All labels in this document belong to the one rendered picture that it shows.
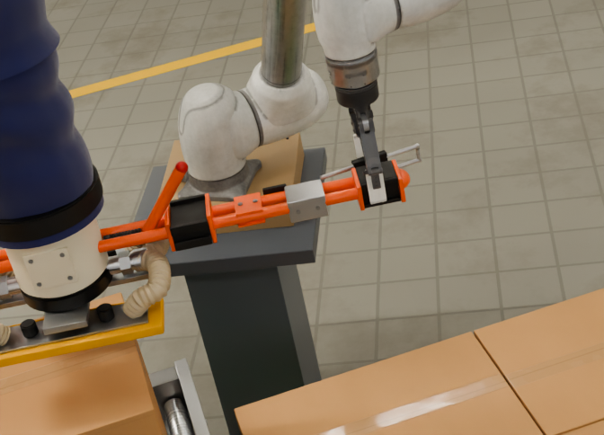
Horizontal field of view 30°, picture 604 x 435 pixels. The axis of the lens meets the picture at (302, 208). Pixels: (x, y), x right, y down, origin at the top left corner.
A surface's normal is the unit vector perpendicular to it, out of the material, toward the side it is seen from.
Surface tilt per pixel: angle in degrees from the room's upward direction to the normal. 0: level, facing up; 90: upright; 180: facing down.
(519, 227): 0
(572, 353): 0
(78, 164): 79
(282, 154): 5
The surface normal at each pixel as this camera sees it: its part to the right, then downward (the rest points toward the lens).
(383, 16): 0.49, 0.36
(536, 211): -0.18, -0.83
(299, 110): 0.51, 0.69
